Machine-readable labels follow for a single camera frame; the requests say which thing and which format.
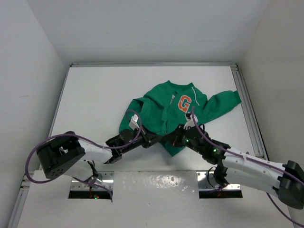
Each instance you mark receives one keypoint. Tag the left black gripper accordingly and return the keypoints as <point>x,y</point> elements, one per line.
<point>149,138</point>

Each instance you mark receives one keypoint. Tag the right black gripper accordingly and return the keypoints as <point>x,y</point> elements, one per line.
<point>174,138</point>

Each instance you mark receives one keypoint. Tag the green zip-up jacket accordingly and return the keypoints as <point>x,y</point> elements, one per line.
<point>164,107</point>

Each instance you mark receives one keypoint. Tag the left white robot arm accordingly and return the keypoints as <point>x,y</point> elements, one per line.
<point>75,156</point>

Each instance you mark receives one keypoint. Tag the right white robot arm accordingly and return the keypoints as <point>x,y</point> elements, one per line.
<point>282,180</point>

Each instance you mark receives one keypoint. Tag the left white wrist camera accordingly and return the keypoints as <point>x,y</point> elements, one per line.
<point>134,123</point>

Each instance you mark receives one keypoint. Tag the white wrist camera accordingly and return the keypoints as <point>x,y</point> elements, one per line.
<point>191,121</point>
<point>134,123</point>

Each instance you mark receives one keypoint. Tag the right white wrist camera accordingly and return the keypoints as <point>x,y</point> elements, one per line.
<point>191,121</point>

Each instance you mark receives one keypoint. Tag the metal base plate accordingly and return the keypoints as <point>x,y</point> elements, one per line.
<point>205,180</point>

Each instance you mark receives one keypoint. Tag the aluminium frame rail right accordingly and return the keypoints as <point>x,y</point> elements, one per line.
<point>250,118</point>

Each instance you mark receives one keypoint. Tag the aluminium frame rail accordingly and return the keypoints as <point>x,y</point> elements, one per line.
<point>250,118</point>
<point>157,64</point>

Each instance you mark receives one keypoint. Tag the aluminium frame rail back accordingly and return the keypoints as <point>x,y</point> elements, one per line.
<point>157,64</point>

